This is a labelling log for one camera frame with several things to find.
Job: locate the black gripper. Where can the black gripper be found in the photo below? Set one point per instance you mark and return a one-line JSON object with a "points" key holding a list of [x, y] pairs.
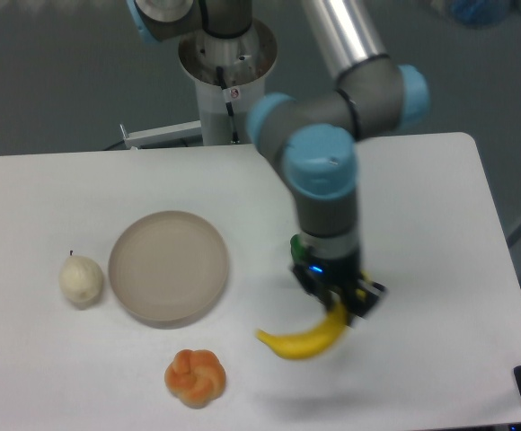
{"points": [[335, 281]]}

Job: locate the yellow banana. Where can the yellow banana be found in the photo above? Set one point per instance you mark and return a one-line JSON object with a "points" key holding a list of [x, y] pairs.
{"points": [[312, 342]]}

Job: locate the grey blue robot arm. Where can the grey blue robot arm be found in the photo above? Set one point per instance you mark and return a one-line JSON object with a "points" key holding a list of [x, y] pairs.
{"points": [[310, 144]]}

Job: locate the beige round plate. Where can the beige round plate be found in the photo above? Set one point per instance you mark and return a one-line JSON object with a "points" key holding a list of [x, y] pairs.
{"points": [[168, 269]]}

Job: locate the green bell pepper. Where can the green bell pepper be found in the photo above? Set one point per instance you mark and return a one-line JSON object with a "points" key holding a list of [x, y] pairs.
{"points": [[297, 249]]}

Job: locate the orange knotted bread roll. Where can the orange knotted bread roll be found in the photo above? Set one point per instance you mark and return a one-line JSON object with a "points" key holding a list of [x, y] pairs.
{"points": [[195, 377]]}

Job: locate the white pear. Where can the white pear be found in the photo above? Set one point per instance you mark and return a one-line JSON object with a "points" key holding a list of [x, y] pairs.
{"points": [[81, 281]]}

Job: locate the blue plastic bag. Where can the blue plastic bag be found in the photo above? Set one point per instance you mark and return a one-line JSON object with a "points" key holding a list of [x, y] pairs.
{"points": [[479, 13]]}

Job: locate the white metal bracket left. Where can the white metal bracket left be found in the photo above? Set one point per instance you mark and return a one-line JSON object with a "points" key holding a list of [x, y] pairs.
{"points": [[182, 134]]}

